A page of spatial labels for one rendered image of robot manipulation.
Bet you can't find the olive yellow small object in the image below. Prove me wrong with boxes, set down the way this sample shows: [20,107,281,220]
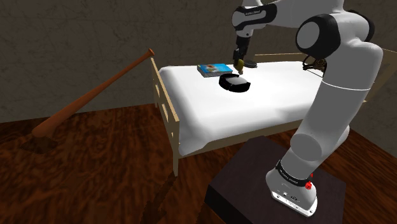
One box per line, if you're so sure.
[233,58,246,75]

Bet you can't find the blue book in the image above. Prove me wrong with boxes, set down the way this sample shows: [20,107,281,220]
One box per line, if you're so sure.
[197,63,233,79]

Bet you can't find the black round flat box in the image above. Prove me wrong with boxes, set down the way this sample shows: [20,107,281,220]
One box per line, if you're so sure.
[218,73,251,94]

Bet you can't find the wooden bed with white mattress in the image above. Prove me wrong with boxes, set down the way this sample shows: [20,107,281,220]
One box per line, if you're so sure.
[150,48,397,177]

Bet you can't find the dark robot stand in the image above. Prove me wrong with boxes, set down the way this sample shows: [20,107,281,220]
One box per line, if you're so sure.
[204,135,347,224]

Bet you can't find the brown wooden baseball bat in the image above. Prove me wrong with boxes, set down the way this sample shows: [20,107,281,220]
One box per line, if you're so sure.
[31,48,155,139]

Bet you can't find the black wire-frame object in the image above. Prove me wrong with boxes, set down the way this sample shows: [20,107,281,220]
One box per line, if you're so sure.
[302,55,328,79]

